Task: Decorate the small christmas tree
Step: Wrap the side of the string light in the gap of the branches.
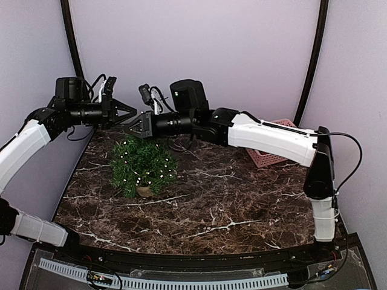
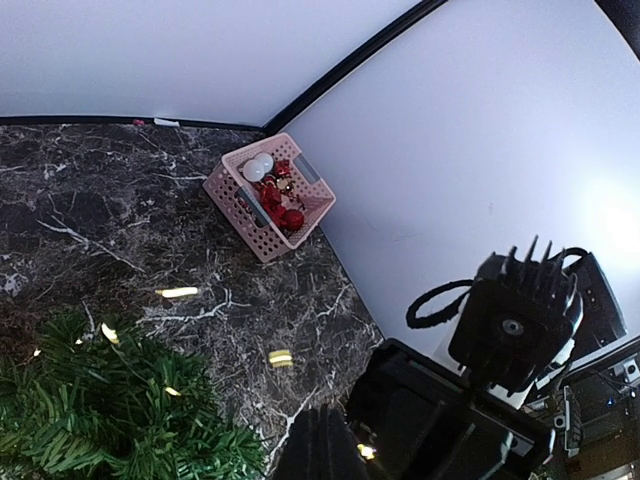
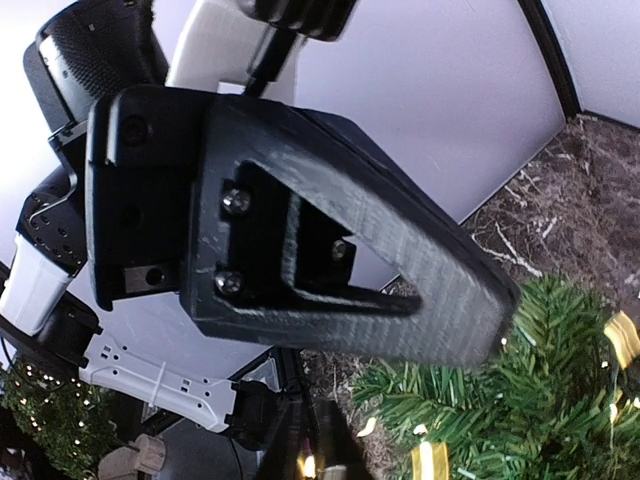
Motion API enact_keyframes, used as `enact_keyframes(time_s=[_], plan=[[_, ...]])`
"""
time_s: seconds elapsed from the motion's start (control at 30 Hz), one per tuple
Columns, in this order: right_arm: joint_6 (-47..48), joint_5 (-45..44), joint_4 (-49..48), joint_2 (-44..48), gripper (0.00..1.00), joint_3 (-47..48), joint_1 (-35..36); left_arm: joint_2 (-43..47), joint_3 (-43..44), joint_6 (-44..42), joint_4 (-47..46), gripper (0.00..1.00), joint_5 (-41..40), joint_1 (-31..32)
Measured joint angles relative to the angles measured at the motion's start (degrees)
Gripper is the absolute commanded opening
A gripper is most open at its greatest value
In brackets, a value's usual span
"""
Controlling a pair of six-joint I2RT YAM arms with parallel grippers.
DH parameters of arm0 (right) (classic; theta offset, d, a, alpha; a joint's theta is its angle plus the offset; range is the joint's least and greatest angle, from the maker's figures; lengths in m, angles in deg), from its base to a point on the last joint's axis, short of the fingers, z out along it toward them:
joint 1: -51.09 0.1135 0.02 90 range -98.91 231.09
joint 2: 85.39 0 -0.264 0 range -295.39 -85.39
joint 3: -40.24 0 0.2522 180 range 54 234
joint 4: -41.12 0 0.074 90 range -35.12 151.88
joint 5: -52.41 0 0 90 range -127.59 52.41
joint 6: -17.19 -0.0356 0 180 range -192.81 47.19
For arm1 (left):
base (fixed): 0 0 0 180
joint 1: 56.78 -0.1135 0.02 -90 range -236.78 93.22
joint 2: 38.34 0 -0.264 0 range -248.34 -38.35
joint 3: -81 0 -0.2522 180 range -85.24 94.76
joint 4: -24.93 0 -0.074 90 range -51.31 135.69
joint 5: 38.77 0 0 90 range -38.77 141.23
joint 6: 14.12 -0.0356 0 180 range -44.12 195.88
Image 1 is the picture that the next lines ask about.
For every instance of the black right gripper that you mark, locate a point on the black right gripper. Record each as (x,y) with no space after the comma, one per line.
(147,127)

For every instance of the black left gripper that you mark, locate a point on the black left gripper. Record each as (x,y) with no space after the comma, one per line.
(109,116)

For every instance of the small green christmas tree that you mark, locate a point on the small green christmas tree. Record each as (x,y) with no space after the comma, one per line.
(141,167)

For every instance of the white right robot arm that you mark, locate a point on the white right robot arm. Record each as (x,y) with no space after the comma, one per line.
(309,148)

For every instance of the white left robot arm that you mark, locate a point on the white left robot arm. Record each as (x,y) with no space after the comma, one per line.
(16,154)

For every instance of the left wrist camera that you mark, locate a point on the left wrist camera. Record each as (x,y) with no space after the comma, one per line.
(106,89)

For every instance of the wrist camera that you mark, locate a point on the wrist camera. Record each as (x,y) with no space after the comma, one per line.
(149,98)
(106,89)

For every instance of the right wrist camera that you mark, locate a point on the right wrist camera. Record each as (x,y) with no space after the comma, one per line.
(149,98)

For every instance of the white perforated cable tray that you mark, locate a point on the white perforated cable tray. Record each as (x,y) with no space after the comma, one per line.
(101,280)

